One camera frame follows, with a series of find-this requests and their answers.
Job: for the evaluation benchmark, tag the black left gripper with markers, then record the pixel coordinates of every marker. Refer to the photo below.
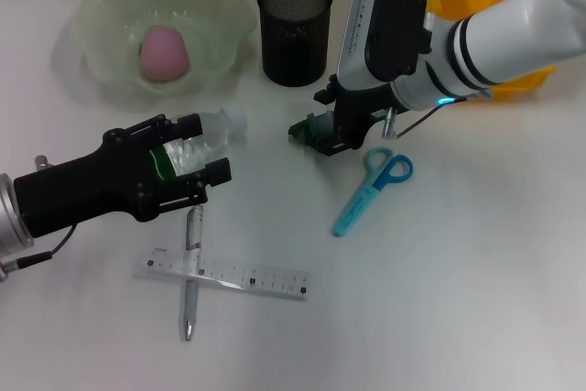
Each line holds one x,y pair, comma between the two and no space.
82,189

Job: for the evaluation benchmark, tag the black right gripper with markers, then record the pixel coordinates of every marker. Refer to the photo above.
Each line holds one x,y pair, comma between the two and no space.
359,107

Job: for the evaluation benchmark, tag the green plastic wrapper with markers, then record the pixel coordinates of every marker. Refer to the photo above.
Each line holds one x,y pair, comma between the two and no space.
304,127

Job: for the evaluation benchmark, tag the clear bottle with green label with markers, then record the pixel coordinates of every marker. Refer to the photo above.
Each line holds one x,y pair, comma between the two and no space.
215,127

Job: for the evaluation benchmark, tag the blue scissors with sheath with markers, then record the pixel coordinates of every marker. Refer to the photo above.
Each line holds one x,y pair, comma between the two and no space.
354,210

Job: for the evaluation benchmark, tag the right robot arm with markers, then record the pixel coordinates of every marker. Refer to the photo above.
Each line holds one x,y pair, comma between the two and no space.
513,29

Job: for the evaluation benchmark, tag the black mesh pen holder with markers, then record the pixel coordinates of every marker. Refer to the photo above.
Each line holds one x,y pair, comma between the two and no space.
293,43

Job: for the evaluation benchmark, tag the silver ballpoint pen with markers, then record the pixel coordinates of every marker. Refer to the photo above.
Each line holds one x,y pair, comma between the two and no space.
188,308

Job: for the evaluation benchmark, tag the transparent plastic ruler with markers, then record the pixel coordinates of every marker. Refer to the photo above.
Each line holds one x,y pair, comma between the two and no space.
256,281

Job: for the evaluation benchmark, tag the silver left gripper stud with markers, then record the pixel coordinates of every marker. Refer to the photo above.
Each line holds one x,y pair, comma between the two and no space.
42,161

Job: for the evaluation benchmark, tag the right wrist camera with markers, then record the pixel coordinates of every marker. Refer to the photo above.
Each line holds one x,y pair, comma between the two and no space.
389,20

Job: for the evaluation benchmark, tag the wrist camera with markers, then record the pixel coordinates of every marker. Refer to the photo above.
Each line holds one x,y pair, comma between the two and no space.
389,20
2,272

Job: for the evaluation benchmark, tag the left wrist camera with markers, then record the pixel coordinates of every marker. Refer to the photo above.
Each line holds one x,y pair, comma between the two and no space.
2,272

